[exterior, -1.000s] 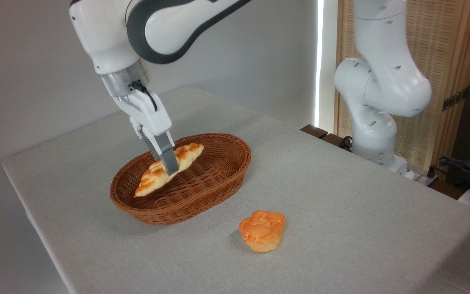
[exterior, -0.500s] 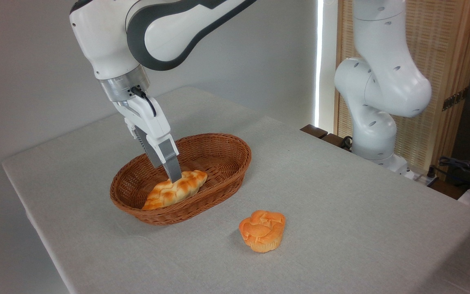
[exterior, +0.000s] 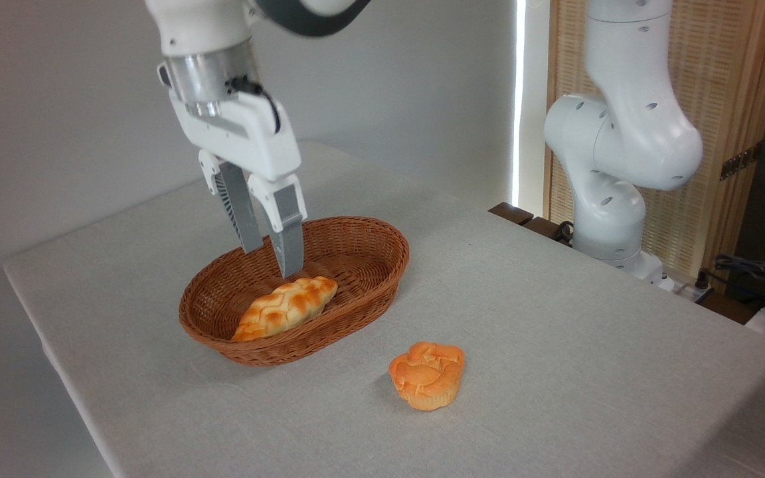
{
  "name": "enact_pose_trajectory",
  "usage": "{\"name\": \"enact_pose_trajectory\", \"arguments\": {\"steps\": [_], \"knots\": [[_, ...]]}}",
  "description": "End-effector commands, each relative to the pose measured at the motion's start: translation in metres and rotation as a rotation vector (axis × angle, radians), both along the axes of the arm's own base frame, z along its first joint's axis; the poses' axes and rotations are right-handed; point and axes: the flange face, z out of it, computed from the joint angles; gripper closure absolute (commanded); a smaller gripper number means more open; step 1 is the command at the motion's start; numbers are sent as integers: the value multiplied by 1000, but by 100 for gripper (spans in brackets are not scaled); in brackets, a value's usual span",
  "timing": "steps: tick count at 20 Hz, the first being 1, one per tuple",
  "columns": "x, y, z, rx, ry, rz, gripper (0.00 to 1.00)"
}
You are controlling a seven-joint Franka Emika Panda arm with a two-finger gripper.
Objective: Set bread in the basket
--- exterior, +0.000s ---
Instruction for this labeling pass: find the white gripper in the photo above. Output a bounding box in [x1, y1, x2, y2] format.
[169, 89, 308, 279]

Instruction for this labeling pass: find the long braided bread loaf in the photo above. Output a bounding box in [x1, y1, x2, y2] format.
[230, 276, 339, 343]

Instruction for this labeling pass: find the brown oval wicker basket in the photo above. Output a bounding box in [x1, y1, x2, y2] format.
[179, 216, 410, 367]

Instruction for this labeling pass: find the orange muffin-shaped bread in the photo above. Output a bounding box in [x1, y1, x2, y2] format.
[389, 341, 466, 412]

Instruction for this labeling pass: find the dark brown wooden block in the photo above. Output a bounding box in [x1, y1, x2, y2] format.
[489, 202, 535, 227]
[522, 216, 574, 248]

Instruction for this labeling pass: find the light grey tablecloth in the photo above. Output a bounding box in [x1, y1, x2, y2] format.
[3, 139, 765, 478]

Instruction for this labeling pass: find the white power strip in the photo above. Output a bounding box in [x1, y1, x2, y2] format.
[669, 281, 715, 303]

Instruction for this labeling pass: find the dark metal screen hinge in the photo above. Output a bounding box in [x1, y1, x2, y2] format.
[719, 142, 764, 181]

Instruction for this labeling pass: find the wooden bamboo folding screen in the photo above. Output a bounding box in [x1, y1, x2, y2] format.
[545, 0, 765, 287]

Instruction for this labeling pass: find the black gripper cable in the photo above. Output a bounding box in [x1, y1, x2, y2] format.
[226, 76, 282, 134]

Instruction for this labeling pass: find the black cable bundle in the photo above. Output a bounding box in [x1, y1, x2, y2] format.
[713, 254, 765, 313]

